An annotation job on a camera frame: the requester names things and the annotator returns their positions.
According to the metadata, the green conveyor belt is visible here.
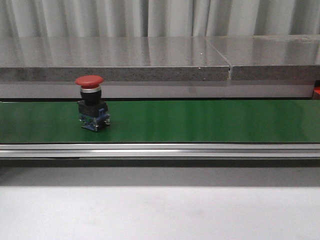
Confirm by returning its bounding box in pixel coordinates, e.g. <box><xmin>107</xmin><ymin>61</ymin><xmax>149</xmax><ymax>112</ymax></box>
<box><xmin>0</xmin><ymin>100</ymin><xmax>320</xmax><ymax>144</ymax></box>

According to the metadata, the grey stone countertop slab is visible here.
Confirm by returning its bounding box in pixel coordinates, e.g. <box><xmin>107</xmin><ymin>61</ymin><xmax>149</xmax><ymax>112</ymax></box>
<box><xmin>0</xmin><ymin>37</ymin><xmax>229</xmax><ymax>82</ymax></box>

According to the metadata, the grey stone slab right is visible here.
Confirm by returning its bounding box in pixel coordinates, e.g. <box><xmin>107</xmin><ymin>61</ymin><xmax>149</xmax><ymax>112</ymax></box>
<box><xmin>206</xmin><ymin>34</ymin><xmax>320</xmax><ymax>85</ymax></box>

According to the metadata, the white cabinet front panel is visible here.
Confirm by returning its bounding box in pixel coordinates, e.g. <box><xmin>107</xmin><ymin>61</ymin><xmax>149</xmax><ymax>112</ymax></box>
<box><xmin>0</xmin><ymin>80</ymin><xmax>315</xmax><ymax>99</ymax></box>

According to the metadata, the red object at edge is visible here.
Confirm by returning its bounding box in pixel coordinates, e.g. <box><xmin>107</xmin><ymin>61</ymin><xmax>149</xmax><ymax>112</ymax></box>
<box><xmin>312</xmin><ymin>86</ymin><xmax>320</xmax><ymax>100</ymax></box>

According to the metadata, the white pleated curtain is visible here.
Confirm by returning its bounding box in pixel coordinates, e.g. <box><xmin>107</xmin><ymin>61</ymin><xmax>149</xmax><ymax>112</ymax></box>
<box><xmin>0</xmin><ymin>0</ymin><xmax>320</xmax><ymax>37</ymax></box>

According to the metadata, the aluminium conveyor side rail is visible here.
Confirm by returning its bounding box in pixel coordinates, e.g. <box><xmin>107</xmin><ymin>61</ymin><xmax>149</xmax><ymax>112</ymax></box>
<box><xmin>0</xmin><ymin>143</ymin><xmax>320</xmax><ymax>159</ymax></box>

